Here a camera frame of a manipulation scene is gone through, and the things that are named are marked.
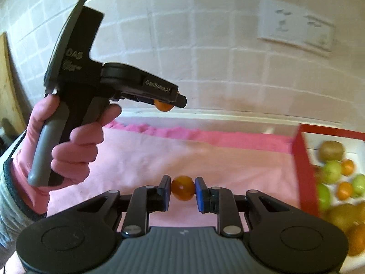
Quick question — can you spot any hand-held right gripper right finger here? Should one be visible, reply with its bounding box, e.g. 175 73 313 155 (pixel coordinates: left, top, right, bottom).
195 176 288 238

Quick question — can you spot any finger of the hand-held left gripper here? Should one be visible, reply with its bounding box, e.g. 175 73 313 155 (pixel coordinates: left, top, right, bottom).
113 90 188 109

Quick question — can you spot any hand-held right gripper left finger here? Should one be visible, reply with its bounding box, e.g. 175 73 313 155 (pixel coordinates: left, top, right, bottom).
76 175 172 238

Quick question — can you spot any red cardboard box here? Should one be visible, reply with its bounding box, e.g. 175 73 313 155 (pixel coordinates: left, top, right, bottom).
291 123 365 274

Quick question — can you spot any yellowish green apple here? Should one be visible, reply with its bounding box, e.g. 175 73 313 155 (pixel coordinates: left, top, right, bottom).
316 183 332 212

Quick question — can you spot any large brown kiwi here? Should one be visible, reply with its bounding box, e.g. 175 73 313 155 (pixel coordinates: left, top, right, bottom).
325 203 360 234

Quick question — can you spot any person's left forearm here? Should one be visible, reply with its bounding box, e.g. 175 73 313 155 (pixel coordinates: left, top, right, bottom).
0 157 48 274

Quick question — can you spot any person's left hand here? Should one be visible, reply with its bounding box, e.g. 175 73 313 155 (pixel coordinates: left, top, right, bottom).
11 94 122 215

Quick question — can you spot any light pink cloth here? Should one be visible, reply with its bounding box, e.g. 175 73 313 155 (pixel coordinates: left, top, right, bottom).
47 126 303 229

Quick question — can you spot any hot pink cloth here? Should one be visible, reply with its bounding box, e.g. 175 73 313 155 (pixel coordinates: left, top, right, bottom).
106 120 298 155

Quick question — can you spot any wooden board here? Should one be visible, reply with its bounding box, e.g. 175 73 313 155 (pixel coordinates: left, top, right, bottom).
0 32 28 135

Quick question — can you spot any black cable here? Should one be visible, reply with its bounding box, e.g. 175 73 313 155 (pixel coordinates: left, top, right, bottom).
7 131 29 161

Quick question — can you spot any white wall socket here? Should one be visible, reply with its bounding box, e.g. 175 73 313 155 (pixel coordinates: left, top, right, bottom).
257 0 336 53

